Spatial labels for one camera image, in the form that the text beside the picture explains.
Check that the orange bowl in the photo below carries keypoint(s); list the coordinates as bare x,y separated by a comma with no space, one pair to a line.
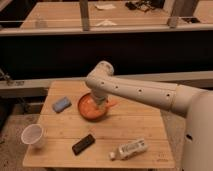
89,110

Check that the grey metal post right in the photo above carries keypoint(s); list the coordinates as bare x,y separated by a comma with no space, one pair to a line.
181,9

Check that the folded white paper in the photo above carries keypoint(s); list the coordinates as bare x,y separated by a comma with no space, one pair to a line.
106,22

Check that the white paper sheet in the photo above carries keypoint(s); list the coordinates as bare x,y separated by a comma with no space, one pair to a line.
105,7

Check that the small wooden table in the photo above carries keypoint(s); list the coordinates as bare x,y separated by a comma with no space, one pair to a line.
124,122

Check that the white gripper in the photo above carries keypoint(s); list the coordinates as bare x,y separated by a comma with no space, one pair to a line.
100,100

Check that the black rectangular block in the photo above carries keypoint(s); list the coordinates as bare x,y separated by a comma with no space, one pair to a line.
84,143

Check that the blue sponge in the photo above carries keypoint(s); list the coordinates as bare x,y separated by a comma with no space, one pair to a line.
61,104

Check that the grey metal post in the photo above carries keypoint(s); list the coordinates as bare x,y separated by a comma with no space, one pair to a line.
84,14
181,9

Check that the metal clamp bracket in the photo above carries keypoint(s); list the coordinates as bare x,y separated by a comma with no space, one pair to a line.
9,80

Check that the black device on desk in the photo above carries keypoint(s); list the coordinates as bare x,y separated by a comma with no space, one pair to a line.
191,20

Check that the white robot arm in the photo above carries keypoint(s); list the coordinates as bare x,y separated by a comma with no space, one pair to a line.
195,104

